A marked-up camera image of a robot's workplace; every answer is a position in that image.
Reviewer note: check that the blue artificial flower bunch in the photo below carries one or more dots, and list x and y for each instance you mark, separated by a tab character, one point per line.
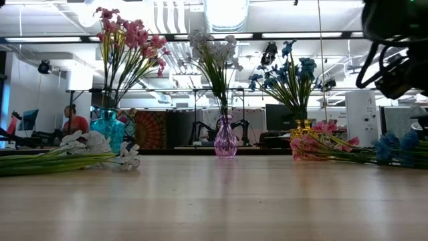
398	144
267	80
307	65

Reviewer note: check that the pink artificial flower bunch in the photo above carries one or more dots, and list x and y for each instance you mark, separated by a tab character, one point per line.
304	145
108	20
155	43

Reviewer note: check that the black background robot arm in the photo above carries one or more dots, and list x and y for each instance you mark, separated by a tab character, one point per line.
241	124
200	126
20	139

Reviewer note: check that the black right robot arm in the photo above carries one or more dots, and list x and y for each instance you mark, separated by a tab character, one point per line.
394	20

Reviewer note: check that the yellow glass vase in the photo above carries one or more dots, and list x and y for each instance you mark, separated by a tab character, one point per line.
302	129

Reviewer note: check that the pink glass vase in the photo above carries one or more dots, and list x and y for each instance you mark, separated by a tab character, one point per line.
226	142

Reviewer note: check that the teal glass vase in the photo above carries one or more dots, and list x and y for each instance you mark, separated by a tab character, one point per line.
108	129

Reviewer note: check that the white cabinet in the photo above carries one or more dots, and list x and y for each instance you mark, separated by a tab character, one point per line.
361	110

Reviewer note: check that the black ceiling spotlight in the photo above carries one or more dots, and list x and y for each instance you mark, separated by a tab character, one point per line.
269	53
44	67
330	83

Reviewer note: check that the black computer monitor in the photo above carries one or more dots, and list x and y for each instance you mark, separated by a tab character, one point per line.
277	117

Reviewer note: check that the black overhead light bar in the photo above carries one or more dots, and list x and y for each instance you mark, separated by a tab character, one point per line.
257	36

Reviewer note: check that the person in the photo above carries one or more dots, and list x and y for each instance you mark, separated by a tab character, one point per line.
77	124
212	134

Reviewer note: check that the orange mandala tapestry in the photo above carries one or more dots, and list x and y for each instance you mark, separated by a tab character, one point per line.
150	129

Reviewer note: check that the small blue-lit monitor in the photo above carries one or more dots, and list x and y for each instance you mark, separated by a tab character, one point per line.
29	118

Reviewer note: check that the silver ceiling air duct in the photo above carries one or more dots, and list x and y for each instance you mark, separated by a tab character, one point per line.
226	13

